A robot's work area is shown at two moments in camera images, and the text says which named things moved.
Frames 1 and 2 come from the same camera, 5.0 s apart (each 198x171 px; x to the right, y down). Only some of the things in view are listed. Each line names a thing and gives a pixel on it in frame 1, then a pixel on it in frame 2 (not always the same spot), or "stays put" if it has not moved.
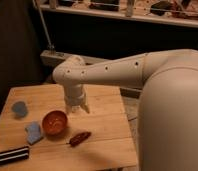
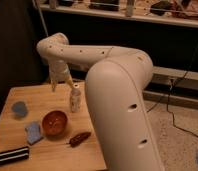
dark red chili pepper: [73, 141] stays put
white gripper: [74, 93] -> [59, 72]
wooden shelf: [189, 13] stays put
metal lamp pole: [50, 46] stays put
